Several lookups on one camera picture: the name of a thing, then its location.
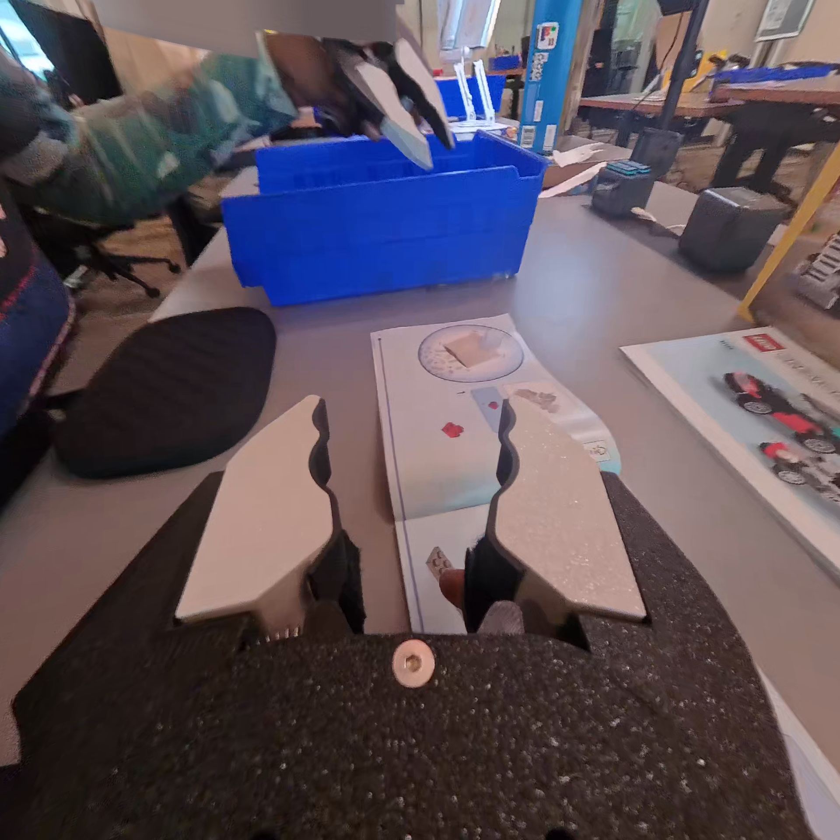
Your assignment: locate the crumpled white paper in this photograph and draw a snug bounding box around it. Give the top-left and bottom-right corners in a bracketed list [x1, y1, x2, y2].
[551, 143, 608, 168]

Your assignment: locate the closed instruction booklet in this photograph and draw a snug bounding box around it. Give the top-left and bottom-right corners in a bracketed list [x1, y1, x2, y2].
[620, 327, 840, 581]

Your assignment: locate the lego set box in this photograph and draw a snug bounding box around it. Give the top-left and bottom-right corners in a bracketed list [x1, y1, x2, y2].
[737, 141, 840, 368]

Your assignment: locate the white cable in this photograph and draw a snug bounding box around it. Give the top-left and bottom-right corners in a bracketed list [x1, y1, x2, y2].
[633, 206, 683, 235]

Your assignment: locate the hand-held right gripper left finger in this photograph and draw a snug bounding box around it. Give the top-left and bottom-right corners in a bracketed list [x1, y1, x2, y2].
[175, 394, 366, 641]

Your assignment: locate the person's dark patterned clothing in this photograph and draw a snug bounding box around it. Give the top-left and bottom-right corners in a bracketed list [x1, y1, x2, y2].
[0, 197, 76, 434]

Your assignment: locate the tall blue cardboard box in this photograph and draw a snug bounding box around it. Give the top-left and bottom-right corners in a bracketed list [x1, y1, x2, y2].
[518, 0, 584, 155]

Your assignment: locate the black office chair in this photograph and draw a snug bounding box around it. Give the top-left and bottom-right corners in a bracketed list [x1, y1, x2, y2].
[26, 197, 182, 299]

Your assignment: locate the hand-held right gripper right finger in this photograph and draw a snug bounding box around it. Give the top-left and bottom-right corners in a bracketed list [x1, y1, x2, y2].
[463, 395, 648, 636]

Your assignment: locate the blue plastic bin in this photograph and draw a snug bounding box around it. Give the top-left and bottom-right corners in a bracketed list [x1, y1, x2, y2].
[221, 128, 549, 308]

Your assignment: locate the open instruction booklet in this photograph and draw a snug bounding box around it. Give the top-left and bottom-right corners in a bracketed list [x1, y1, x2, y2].
[369, 314, 840, 840]

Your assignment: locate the person's left hand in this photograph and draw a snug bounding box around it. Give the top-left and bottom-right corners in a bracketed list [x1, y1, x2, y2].
[262, 31, 345, 127]

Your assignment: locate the dark device with blue top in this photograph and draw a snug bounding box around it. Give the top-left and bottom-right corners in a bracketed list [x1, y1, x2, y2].
[591, 159, 654, 217]

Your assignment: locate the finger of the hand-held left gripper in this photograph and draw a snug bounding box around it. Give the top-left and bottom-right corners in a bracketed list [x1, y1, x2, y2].
[390, 38, 455, 152]
[341, 61, 435, 173]

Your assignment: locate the black quilted pad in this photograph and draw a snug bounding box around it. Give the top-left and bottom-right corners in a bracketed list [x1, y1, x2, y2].
[46, 306, 277, 480]

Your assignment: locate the framed wall picture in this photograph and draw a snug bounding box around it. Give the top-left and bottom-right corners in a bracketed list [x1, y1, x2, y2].
[755, 0, 815, 42]

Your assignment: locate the black stand with pole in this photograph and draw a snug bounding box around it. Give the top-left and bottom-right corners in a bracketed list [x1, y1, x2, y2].
[630, 0, 713, 179]

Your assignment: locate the wooden table with black legs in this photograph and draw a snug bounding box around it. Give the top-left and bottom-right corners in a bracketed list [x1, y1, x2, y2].
[712, 75, 840, 191]

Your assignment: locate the dark grey cube device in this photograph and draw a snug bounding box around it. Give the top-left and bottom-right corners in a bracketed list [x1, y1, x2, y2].
[678, 187, 791, 275]

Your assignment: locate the white plastic stand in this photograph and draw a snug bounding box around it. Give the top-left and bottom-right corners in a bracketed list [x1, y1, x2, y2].
[453, 59, 501, 130]

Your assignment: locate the long blue bin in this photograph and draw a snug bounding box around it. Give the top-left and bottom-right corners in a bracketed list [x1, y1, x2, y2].
[712, 62, 840, 86]

